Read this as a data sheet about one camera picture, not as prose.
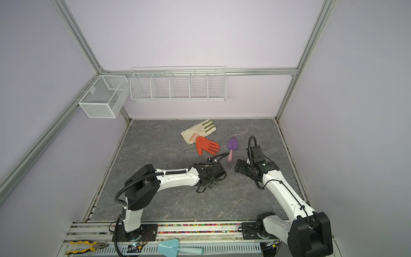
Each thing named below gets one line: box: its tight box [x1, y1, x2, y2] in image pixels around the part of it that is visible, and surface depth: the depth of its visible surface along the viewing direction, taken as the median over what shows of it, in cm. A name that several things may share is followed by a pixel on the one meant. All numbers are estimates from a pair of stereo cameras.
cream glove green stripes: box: [180, 119, 217, 146], surface depth 115 cm
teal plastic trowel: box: [157, 238, 204, 257], surface depth 71 cm
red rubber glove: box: [195, 135, 220, 156], surface depth 107 cm
